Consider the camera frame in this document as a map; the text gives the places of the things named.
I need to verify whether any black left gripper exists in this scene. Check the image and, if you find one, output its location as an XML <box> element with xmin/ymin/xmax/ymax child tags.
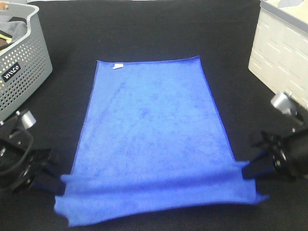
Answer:
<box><xmin>0</xmin><ymin>135</ymin><xmax>66</xmax><ymax>195</ymax></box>

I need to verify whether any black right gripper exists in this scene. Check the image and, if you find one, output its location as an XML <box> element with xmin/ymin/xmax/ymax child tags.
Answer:
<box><xmin>242</xmin><ymin>129</ymin><xmax>308</xmax><ymax>180</ymax></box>

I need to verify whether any blue microfiber towel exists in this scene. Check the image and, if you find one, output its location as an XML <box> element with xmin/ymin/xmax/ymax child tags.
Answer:
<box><xmin>54</xmin><ymin>56</ymin><xmax>267</xmax><ymax>227</ymax></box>

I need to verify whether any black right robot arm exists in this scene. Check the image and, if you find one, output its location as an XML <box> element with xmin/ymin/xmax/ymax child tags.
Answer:
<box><xmin>242</xmin><ymin>92</ymin><xmax>308</xmax><ymax>181</ymax></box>

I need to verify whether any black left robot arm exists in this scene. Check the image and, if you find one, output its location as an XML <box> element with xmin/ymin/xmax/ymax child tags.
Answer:
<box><xmin>0</xmin><ymin>110</ymin><xmax>65</xmax><ymax>195</ymax></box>

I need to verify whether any white slotted plastic crate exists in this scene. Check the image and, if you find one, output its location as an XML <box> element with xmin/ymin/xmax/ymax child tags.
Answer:
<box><xmin>248</xmin><ymin>0</ymin><xmax>308</xmax><ymax>108</ymax></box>

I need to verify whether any grey perforated plastic basket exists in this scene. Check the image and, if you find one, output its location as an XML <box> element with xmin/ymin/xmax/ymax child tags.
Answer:
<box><xmin>0</xmin><ymin>2</ymin><xmax>52</xmax><ymax>121</ymax></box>

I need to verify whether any brown cloth in basket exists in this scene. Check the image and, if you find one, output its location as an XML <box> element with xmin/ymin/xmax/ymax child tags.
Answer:
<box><xmin>0</xmin><ymin>39</ymin><xmax>10</xmax><ymax>51</ymax></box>

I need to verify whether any yellow cloth in basket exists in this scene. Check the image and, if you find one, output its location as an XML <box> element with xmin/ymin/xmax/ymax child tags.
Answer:
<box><xmin>0</xmin><ymin>34</ymin><xmax>12</xmax><ymax>46</ymax></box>

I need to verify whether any black table cover cloth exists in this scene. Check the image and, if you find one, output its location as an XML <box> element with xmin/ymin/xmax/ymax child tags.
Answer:
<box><xmin>0</xmin><ymin>0</ymin><xmax>308</xmax><ymax>231</ymax></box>

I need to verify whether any grey towel in basket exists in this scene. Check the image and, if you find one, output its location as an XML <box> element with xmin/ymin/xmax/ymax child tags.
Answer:
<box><xmin>0</xmin><ymin>21</ymin><xmax>27</xmax><ymax>43</ymax></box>

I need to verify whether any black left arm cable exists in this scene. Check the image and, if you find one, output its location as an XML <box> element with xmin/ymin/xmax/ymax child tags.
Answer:
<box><xmin>0</xmin><ymin>131</ymin><xmax>34</xmax><ymax>179</ymax></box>

